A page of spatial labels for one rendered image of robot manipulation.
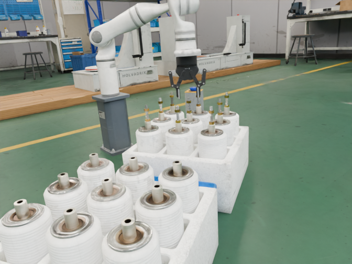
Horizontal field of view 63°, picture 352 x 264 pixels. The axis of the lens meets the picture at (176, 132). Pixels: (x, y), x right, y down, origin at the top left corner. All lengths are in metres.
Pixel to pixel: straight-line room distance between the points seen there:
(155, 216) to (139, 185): 0.16
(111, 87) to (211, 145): 0.72
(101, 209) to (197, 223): 0.20
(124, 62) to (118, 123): 1.97
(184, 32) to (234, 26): 3.69
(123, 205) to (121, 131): 0.92
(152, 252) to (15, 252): 0.27
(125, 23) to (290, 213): 1.02
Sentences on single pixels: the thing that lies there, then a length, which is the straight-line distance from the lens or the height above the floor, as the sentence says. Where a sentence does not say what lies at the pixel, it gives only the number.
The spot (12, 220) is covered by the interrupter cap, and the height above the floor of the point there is 0.25.
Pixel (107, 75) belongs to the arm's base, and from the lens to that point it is 1.47.
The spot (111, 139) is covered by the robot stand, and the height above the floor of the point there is 0.08.
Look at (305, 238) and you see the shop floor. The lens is 0.94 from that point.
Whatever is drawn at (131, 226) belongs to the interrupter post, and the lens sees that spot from 0.49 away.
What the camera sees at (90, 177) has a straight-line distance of 0.77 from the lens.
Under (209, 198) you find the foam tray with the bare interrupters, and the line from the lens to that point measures 0.73.
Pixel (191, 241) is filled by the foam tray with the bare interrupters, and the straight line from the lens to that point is 0.60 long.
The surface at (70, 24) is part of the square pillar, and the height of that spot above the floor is 0.98.
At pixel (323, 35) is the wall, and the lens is 6.14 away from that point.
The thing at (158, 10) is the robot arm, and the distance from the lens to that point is 1.37.
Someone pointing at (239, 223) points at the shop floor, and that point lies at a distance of 0.95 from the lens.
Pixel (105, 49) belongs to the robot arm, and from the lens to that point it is 1.52.
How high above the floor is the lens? 0.56
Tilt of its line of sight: 18 degrees down
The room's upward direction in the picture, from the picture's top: 4 degrees counter-clockwise
